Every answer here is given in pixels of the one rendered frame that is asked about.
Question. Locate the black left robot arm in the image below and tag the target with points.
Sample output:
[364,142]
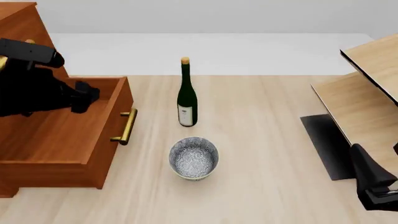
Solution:
[31,93]

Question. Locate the pale wooden rack black-edged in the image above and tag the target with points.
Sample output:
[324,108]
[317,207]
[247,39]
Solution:
[367,100]

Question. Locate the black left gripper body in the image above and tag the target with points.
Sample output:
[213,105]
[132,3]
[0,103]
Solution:
[84,98]

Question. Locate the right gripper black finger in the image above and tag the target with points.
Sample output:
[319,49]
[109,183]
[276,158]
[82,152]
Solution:
[396,148]
[368,170]

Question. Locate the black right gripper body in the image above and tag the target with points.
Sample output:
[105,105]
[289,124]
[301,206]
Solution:
[381,198]

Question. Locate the blue white patterned bowl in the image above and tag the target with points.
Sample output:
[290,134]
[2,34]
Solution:
[193,158]

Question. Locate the wooden cabinet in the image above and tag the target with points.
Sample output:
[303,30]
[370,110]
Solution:
[26,23]

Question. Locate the wooden cabinet drawer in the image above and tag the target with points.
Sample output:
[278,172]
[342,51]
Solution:
[62,140]

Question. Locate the dark green wine bottle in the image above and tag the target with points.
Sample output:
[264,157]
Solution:
[187,100]

